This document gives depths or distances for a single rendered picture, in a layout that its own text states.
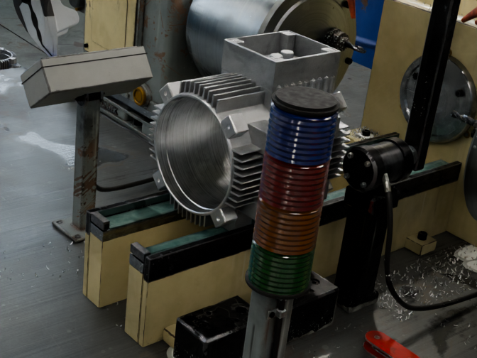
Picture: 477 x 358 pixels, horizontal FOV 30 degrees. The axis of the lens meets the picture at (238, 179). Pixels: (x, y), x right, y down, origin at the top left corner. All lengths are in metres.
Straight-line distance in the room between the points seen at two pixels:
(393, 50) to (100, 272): 0.66
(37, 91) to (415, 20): 0.63
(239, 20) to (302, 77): 0.36
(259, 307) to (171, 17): 0.85
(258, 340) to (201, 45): 0.78
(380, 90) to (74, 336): 0.72
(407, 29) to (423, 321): 0.51
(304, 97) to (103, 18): 1.02
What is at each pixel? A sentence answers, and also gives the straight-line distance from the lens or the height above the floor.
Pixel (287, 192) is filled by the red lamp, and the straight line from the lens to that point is 0.78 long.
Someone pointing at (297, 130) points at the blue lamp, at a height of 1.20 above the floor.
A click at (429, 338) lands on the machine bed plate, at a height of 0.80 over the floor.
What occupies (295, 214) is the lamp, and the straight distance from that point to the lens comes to 0.79.
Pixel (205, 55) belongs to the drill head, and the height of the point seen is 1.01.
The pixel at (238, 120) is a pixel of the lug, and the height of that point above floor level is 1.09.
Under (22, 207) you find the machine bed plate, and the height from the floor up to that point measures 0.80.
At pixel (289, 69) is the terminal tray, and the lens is 1.13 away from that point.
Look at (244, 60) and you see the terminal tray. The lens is 1.15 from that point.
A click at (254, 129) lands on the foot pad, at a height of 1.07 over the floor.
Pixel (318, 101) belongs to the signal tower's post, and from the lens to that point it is 0.77.
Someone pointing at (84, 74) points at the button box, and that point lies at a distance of 1.25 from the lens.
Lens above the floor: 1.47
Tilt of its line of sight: 25 degrees down
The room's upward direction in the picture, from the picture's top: 7 degrees clockwise
